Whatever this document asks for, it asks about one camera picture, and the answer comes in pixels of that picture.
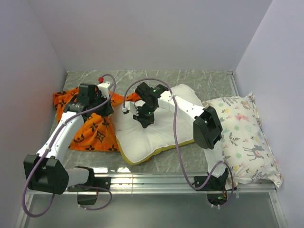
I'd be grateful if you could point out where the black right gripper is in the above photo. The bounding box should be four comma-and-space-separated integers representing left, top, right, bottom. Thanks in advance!
133, 104, 157, 128

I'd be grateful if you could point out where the white pillow yellow edge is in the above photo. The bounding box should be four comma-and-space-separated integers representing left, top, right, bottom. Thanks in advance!
110, 84, 202, 165

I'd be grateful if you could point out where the orange patterned pillowcase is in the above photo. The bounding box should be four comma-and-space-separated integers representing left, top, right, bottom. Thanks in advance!
52, 87, 143, 152

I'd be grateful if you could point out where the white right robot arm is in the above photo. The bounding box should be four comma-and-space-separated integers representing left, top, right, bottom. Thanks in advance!
132, 82, 226, 190

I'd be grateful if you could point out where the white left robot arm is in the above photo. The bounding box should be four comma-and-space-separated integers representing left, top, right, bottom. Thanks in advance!
23, 81, 114, 195

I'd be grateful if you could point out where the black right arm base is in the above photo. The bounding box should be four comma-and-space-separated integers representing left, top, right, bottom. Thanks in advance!
200, 172, 231, 207

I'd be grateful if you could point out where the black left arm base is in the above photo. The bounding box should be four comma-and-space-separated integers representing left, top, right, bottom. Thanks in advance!
67, 176, 111, 206

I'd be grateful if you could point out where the floral deer print pillow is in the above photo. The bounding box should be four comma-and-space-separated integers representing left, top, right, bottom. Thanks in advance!
205, 93, 283, 187

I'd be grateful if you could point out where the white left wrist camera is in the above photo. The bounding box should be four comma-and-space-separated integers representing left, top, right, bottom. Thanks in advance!
97, 77, 113, 98

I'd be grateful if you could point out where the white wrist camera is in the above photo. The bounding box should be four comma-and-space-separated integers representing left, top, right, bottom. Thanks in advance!
97, 77, 113, 98
122, 100, 145, 115

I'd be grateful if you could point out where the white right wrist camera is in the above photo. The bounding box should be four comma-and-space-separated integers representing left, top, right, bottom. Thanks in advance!
122, 100, 145, 115

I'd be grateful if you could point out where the aluminium mounting rail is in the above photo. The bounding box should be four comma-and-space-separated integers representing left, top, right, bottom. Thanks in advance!
26, 173, 277, 195

